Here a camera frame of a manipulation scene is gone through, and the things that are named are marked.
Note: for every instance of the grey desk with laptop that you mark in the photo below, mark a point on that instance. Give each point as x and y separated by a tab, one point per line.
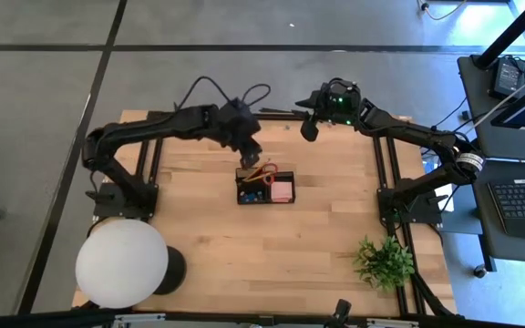
517	250

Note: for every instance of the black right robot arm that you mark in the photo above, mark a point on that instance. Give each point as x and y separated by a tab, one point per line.
408	132

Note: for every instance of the black rig crossbar with brackets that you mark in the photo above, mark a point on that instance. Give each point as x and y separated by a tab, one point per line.
226	319

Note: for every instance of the black diagonal beam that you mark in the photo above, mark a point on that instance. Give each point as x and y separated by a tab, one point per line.
513	32

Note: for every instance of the green artificial plant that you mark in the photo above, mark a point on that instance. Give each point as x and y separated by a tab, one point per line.
385	266

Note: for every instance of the white paper sheet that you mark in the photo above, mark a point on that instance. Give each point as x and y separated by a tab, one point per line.
447	198

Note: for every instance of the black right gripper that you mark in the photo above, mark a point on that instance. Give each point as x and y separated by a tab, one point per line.
340	107

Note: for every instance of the thin white strip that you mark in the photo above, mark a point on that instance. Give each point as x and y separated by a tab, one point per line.
504	104

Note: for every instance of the black power box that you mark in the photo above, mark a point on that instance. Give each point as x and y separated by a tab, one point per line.
506	77

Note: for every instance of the black laptop keyboard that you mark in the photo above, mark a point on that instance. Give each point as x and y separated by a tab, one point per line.
522	205

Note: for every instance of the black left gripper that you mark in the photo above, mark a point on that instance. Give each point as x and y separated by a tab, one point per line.
239	125

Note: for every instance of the orange wooden pencil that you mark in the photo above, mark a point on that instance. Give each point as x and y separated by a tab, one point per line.
256	171

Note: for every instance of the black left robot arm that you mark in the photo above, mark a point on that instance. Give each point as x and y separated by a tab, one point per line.
162	125

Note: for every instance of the white globe table lamp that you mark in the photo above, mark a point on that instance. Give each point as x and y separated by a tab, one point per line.
121	263

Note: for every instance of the black mesh desk organizer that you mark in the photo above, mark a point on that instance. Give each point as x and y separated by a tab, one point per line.
253	187

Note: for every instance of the dark grey side desk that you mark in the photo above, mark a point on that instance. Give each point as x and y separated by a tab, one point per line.
476	100

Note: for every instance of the black caster wheel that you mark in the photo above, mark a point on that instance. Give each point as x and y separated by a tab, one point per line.
480	272

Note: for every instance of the pink sticky note pad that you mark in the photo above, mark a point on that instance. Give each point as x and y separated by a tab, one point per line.
281	192

